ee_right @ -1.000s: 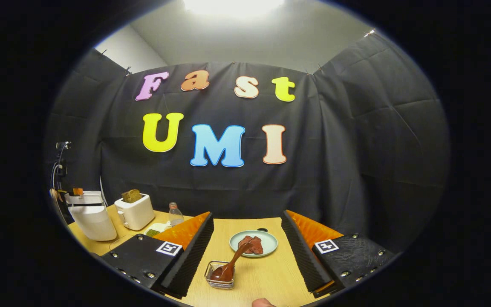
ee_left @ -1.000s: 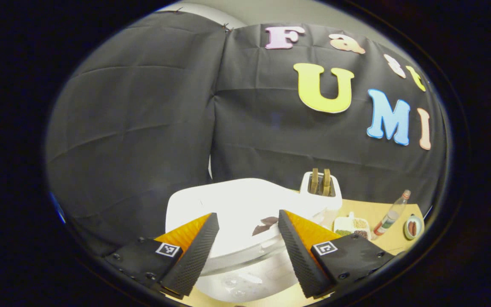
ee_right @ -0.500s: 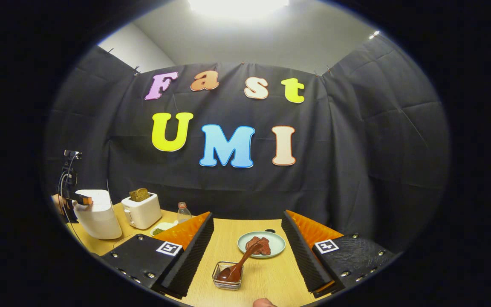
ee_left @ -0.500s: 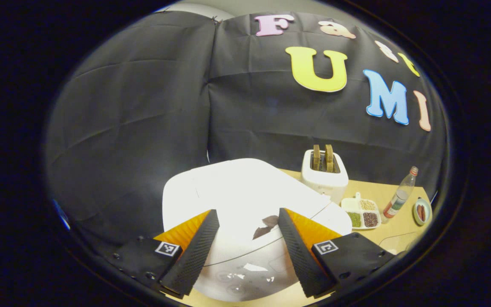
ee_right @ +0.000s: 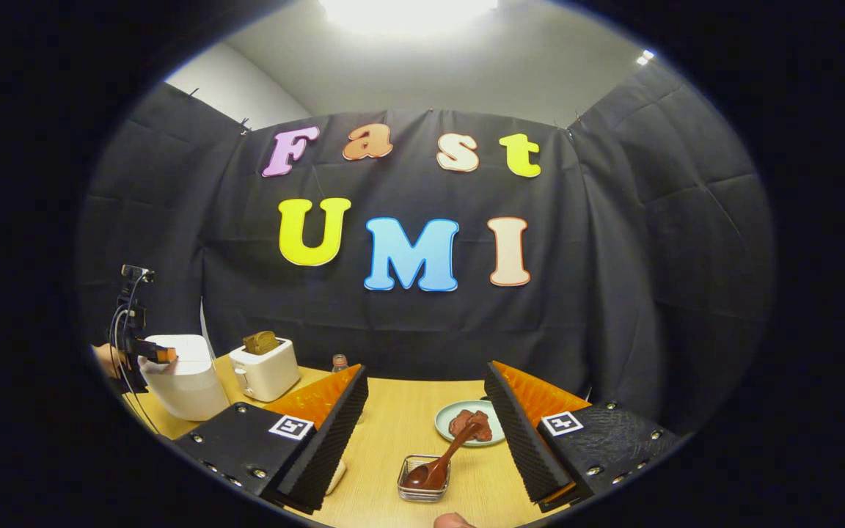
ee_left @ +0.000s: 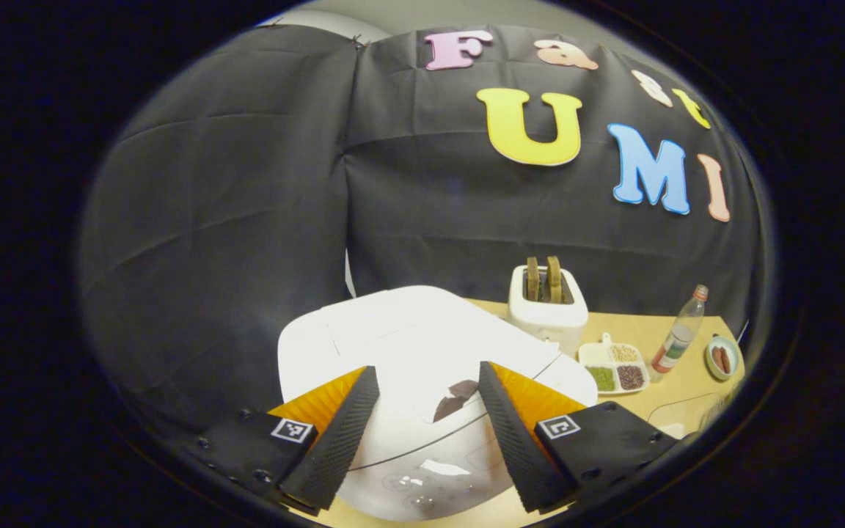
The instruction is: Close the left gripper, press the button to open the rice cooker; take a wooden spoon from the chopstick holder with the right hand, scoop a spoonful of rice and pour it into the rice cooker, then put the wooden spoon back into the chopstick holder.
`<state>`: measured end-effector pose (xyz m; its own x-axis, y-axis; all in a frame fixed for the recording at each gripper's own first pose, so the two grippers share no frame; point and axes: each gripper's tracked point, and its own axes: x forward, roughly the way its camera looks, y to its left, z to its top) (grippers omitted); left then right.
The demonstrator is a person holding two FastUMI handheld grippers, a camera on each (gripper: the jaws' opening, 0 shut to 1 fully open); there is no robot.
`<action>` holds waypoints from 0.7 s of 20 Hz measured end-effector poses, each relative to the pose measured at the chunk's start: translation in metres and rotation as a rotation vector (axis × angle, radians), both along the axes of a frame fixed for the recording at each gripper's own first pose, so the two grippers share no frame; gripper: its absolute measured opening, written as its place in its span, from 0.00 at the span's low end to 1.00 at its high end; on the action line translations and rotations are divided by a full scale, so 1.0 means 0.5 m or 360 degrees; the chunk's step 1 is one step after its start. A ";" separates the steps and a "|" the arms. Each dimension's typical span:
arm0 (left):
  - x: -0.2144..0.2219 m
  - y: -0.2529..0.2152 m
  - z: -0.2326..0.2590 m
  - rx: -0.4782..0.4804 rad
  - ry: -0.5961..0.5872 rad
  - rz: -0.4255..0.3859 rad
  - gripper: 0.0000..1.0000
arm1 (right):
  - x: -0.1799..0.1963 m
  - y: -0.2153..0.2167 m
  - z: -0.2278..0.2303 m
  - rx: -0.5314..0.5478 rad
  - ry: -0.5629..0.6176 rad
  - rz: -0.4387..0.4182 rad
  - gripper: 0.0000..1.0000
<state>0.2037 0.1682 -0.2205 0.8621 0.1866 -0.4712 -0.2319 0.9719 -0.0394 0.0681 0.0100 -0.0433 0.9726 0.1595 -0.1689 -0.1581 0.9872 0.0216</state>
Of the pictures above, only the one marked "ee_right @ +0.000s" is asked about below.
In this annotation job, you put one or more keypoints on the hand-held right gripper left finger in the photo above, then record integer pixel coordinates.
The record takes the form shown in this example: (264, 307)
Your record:
(334, 440)

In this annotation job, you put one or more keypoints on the white toaster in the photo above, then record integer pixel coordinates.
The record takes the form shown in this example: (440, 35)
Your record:
(268, 374)

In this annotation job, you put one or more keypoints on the brown bread slice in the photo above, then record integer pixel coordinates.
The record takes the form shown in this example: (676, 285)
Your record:
(261, 342)

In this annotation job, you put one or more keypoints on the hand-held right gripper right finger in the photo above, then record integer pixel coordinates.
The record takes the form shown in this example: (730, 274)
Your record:
(518, 440)

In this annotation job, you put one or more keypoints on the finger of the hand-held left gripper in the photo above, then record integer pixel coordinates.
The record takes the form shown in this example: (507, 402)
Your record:
(158, 353)

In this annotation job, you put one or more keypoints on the white rice cooker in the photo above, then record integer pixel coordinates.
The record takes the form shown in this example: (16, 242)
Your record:
(188, 389)

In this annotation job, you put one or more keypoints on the white rice heap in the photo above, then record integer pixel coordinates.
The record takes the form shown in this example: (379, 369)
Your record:
(334, 480)

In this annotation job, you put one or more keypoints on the small ceiling light panel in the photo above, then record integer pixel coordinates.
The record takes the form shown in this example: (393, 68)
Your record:
(645, 57)

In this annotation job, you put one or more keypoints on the pale green plate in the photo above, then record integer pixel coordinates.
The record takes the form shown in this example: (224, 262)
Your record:
(443, 425)

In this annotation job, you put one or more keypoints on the large ceiling light panel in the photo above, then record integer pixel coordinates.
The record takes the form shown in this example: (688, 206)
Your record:
(408, 13)

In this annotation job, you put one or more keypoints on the brown meat piece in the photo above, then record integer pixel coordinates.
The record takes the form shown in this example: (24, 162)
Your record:
(459, 422)
(484, 433)

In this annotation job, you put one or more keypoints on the brown wooden spoon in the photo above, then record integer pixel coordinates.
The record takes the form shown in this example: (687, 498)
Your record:
(430, 473)

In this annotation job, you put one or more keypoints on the clear plastic water bottle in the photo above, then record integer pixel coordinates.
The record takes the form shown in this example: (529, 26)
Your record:
(339, 363)

